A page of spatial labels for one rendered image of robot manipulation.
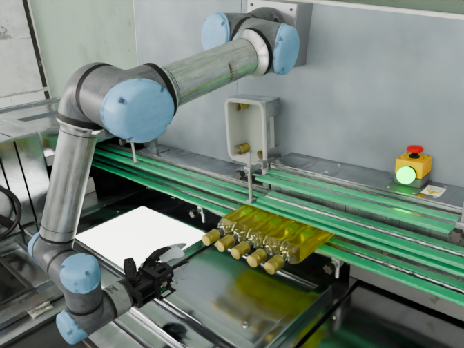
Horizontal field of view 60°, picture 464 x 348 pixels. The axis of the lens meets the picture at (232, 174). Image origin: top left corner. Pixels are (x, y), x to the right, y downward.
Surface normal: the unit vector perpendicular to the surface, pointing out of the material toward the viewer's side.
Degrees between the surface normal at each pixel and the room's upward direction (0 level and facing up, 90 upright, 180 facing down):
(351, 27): 0
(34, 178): 90
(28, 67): 90
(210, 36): 8
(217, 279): 90
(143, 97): 83
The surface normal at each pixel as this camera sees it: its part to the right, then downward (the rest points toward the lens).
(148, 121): 0.64, 0.43
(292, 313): -0.07, -0.93
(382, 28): -0.68, 0.32
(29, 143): 0.73, 0.21
